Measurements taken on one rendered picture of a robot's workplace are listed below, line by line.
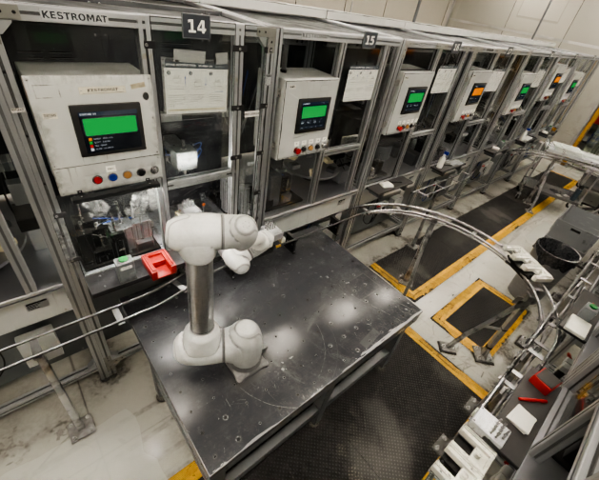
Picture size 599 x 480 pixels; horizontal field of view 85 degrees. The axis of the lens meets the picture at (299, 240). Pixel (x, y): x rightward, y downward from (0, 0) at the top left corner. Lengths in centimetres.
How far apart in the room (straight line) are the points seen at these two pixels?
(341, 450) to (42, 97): 229
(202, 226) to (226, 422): 88
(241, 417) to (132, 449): 91
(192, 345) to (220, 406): 32
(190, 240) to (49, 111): 70
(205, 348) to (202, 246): 52
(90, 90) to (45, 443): 190
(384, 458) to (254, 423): 107
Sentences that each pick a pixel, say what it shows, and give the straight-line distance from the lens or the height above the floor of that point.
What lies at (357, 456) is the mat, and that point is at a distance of 241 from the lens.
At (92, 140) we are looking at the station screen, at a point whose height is 160.
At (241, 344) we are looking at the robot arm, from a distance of 154.
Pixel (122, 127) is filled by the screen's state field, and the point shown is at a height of 164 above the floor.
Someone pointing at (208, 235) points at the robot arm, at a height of 148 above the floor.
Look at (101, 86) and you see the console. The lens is 155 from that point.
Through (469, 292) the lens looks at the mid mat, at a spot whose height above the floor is 1.
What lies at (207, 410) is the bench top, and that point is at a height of 68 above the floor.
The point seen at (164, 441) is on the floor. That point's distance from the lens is 238.
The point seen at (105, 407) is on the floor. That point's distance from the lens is 255.
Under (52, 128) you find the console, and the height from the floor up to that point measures 165.
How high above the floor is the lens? 219
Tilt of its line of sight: 37 degrees down
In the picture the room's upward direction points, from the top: 11 degrees clockwise
